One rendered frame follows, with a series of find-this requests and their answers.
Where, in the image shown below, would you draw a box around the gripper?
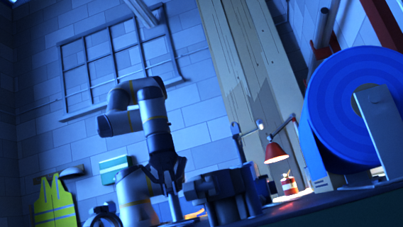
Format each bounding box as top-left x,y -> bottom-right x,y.
143,150 -> 189,196

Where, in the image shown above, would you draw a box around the grey bench vise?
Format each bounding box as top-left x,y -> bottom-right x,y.
182,162 -> 264,227

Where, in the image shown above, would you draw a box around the grey clamp stand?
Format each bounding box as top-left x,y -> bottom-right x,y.
229,118 -> 265,165

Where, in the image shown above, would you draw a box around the white hard hat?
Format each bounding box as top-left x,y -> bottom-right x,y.
58,166 -> 84,182

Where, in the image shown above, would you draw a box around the red desk lamp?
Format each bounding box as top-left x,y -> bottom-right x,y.
263,113 -> 299,165

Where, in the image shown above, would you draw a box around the yellow safety vest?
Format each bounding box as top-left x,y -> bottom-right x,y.
33,172 -> 79,227

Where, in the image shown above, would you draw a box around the orange white striped can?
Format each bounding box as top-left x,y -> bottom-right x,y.
280,169 -> 299,196

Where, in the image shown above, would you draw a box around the pale wooden plank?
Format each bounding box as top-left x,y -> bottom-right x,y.
196,0 -> 312,190

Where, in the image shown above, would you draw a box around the white box blue labels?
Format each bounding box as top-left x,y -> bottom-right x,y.
303,166 -> 347,194

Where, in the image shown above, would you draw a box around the grey ceiling beam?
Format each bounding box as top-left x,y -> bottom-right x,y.
121,0 -> 160,30

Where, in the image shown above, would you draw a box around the blue sheeting roll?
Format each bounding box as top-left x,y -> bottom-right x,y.
298,45 -> 403,176

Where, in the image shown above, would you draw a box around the grey upright pipe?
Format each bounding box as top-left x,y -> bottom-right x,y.
306,6 -> 331,83

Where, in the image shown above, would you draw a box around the grey roll stand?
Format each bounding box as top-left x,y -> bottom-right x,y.
337,83 -> 403,192

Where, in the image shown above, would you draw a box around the red steel beam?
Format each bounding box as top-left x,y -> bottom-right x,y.
358,0 -> 403,55

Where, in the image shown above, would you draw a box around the grey spigot post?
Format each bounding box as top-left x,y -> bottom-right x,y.
166,179 -> 185,223

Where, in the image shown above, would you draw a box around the teal wall box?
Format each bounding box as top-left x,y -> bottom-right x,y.
98,154 -> 133,187

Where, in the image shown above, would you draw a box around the barred wall window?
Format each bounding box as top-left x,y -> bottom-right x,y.
56,3 -> 187,123

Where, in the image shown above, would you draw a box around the red wall bracket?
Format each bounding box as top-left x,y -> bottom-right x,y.
309,29 -> 343,62

